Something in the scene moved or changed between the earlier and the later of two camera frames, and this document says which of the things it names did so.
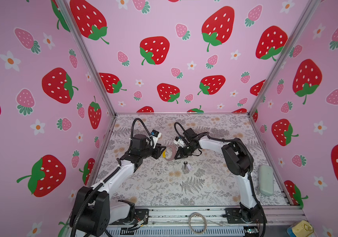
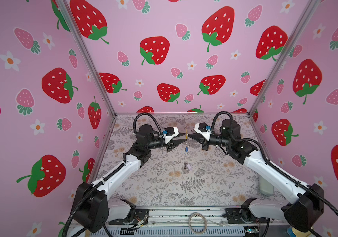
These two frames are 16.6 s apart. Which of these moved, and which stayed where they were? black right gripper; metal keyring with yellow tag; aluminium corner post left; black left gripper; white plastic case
Moved: black left gripper; black right gripper; metal keyring with yellow tag
Stayed: aluminium corner post left; white plastic case
